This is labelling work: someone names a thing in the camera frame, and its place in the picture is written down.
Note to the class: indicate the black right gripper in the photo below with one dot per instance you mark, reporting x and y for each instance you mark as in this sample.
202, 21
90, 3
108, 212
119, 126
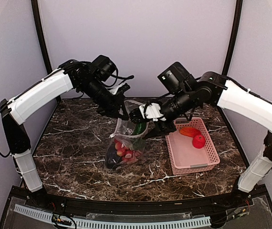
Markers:
159, 130

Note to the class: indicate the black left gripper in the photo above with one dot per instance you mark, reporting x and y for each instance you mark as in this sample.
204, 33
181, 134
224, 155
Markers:
112, 109

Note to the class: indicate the green cucumber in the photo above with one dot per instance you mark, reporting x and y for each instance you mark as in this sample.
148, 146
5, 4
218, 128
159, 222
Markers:
139, 128

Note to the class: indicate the red orange mango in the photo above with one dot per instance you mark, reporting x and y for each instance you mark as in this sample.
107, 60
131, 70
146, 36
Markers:
189, 131

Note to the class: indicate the clear zip top bag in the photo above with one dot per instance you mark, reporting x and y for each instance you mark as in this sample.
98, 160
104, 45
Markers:
124, 133

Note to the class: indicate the red lychee bunch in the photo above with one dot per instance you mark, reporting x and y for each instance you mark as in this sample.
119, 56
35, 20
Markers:
125, 154

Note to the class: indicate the green lime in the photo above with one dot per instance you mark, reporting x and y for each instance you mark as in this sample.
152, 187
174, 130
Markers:
138, 144

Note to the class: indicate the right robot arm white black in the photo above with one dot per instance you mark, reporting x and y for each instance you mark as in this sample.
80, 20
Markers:
218, 91

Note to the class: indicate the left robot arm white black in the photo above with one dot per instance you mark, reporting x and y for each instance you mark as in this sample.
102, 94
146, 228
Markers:
97, 79

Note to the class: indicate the pink perforated plastic basket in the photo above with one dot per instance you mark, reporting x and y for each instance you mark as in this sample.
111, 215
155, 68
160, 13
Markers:
184, 157

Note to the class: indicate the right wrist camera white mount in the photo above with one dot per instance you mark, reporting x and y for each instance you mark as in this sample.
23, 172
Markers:
146, 113

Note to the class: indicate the left black frame post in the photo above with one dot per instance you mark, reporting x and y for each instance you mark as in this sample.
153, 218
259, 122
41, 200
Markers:
40, 35

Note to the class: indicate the black frame post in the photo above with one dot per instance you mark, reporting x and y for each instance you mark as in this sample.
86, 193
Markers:
233, 36
40, 35

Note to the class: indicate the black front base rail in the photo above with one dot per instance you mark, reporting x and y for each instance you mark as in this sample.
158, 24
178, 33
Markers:
251, 211

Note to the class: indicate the white slotted cable duct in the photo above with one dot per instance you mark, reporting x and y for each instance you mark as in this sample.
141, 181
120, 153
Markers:
78, 223

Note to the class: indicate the right black frame post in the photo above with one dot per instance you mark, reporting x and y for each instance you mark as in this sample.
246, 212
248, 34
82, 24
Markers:
233, 36

